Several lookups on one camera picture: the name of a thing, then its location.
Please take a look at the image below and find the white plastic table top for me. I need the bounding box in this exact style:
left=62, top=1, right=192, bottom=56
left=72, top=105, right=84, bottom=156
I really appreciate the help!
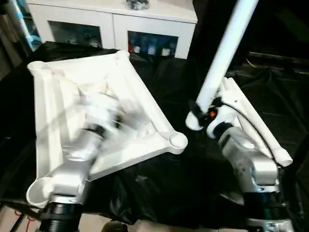
left=26, top=50, right=188, bottom=208

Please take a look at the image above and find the black plastic mat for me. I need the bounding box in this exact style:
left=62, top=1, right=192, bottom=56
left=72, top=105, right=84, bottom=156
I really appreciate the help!
left=0, top=41, right=309, bottom=225

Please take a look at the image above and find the white sideboard cabinet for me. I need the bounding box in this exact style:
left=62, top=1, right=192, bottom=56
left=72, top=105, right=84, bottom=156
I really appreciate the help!
left=25, top=0, right=198, bottom=60

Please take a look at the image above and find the dark bag of small parts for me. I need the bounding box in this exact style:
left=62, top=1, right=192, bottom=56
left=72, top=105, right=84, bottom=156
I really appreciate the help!
left=125, top=0, right=151, bottom=11

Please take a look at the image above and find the blue and white tube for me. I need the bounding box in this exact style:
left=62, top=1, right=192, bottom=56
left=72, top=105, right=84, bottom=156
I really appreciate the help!
left=9, top=0, right=41, bottom=51

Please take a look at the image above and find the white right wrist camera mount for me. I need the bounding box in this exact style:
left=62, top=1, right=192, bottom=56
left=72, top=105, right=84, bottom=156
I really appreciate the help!
left=207, top=90, right=240, bottom=140

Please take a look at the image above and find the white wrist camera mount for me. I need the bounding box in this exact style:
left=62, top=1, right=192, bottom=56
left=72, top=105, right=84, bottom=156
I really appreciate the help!
left=79, top=93, right=121, bottom=131
left=207, top=90, right=240, bottom=140

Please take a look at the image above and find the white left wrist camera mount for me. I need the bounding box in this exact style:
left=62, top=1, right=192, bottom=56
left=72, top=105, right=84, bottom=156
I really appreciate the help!
left=79, top=93, right=121, bottom=131

